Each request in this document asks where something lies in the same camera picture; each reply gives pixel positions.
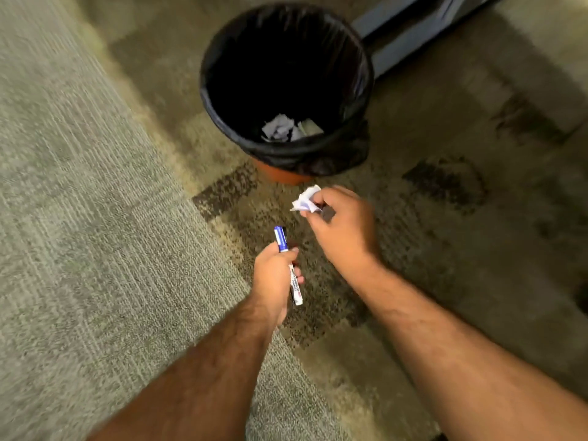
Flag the person's right hand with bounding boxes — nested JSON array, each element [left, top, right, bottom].
[[299, 185, 383, 282]]

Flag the blue capped white marker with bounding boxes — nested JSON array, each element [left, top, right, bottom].
[[273, 225, 304, 307]]

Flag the person's left hand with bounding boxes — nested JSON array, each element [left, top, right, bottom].
[[251, 241, 306, 328]]

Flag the orange bin with black liner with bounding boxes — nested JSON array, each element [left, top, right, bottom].
[[200, 2, 375, 186]]

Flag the grey desk leg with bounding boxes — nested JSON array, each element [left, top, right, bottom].
[[351, 0, 426, 40], [370, 0, 504, 81]]

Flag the person's right forearm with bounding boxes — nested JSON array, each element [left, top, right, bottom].
[[353, 263, 588, 441]]

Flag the person's left forearm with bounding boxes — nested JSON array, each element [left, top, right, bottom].
[[87, 300, 281, 441]]

